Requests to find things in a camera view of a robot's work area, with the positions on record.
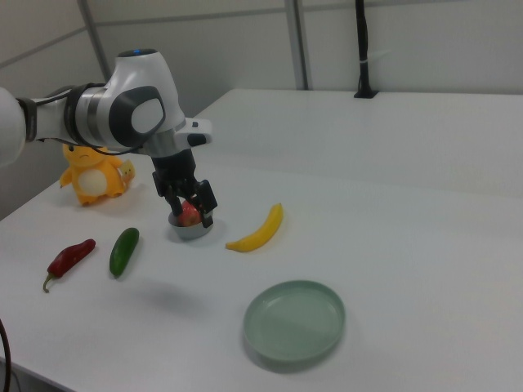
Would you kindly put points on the green cucumber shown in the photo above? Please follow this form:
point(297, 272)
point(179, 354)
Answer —
point(123, 252)

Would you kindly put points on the small grey bowl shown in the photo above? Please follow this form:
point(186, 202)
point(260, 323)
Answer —
point(190, 232)

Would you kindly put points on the red apple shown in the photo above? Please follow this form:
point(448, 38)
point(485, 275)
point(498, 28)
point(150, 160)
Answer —
point(189, 214)

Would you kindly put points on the yellow plush toy tag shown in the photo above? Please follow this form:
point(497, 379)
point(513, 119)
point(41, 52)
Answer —
point(128, 170)

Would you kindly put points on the black table clamp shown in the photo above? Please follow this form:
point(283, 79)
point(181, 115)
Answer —
point(362, 49)

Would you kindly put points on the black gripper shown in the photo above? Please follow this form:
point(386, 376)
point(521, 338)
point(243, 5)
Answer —
point(173, 167)

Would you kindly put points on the orange plush toy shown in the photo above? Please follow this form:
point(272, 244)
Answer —
point(92, 179)

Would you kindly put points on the red chili pepper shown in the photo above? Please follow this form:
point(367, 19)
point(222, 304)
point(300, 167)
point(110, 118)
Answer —
point(70, 259)

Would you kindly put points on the yellow banana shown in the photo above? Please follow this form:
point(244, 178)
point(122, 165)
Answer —
point(261, 233)

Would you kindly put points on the pale green plastic plate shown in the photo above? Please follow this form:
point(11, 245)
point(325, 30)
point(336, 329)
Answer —
point(294, 320)

